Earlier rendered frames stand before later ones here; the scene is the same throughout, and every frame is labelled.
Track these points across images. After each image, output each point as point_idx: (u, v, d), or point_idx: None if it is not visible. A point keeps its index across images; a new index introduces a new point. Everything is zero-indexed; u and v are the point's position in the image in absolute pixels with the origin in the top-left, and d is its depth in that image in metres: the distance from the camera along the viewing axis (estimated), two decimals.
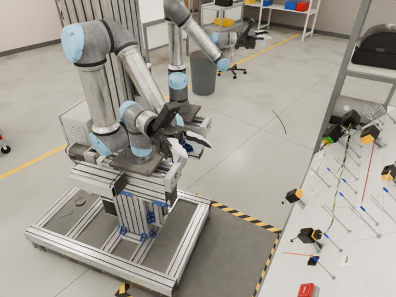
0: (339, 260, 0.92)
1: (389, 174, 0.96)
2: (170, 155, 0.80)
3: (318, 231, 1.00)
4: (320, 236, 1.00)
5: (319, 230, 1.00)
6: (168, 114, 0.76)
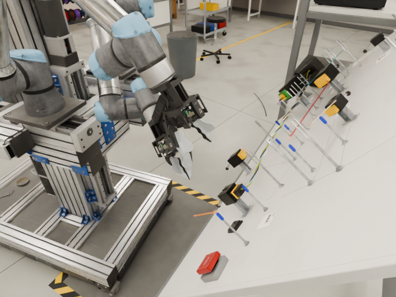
0: (260, 221, 0.66)
1: (332, 103, 0.69)
2: (202, 115, 0.67)
3: (240, 185, 0.74)
4: (243, 192, 0.73)
5: (241, 184, 0.74)
6: None
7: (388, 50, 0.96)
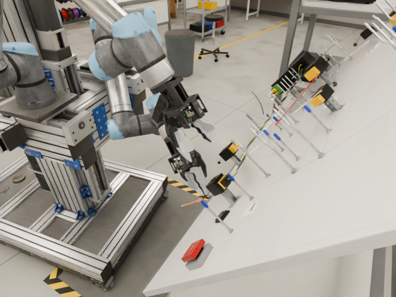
0: (246, 210, 0.66)
1: (318, 93, 0.70)
2: (202, 115, 0.67)
3: (227, 175, 0.74)
4: (229, 182, 0.73)
5: (228, 174, 0.74)
6: None
7: (378, 43, 0.96)
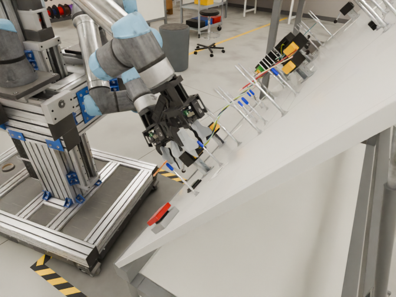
0: (213, 174, 0.65)
1: (288, 59, 0.69)
2: (202, 115, 0.67)
3: (198, 144, 0.73)
4: (200, 151, 0.73)
5: None
6: None
7: (356, 18, 0.95)
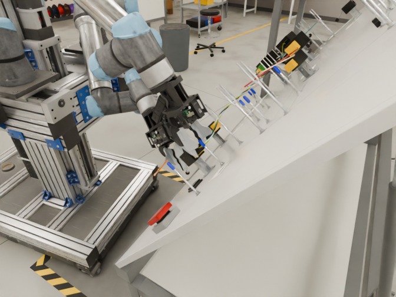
0: (215, 174, 0.65)
1: (290, 57, 0.68)
2: (202, 115, 0.67)
3: (198, 144, 0.73)
4: (200, 151, 0.73)
5: (200, 143, 0.73)
6: None
7: (358, 17, 0.95)
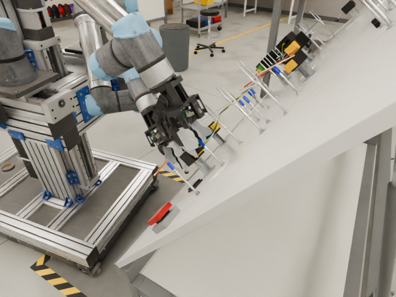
0: (214, 174, 0.65)
1: (290, 57, 0.69)
2: (202, 115, 0.67)
3: (198, 144, 0.73)
4: (200, 151, 0.73)
5: (199, 143, 0.73)
6: None
7: (358, 17, 0.95)
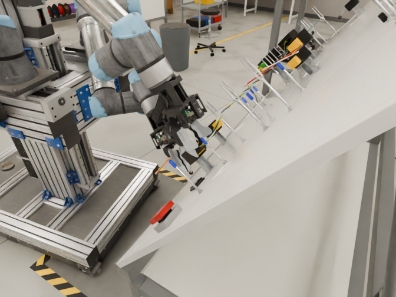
0: (217, 172, 0.64)
1: (293, 53, 0.67)
2: (202, 115, 0.67)
3: (199, 142, 0.72)
4: (201, 149, 0.72)
5: (200, 142, 0.73)
6: None
7: (362, 14, 0.94)
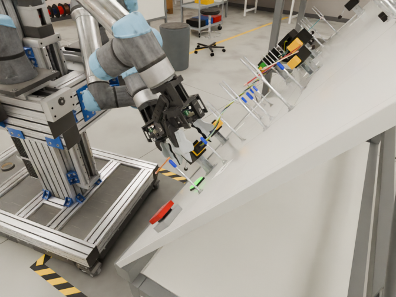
0: (217, 172, 0.64)
1: (293, 53, 0.67)
2: (203, 115, 0.67)
3: (199, 142, 0.72)
4: (201, 148, 0.72)
5: (200, 141, 0.73)
6: None
7: (362, 13, 0.94)
